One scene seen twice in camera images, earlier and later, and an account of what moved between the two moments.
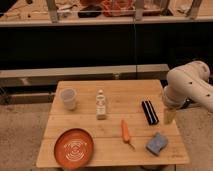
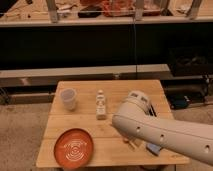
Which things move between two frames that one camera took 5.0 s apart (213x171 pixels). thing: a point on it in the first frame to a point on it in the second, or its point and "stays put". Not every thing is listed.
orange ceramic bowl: (73, 148) stays put
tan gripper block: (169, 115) to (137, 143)
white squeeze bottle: (101, 109) stays put
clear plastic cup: (69, 98) stays put
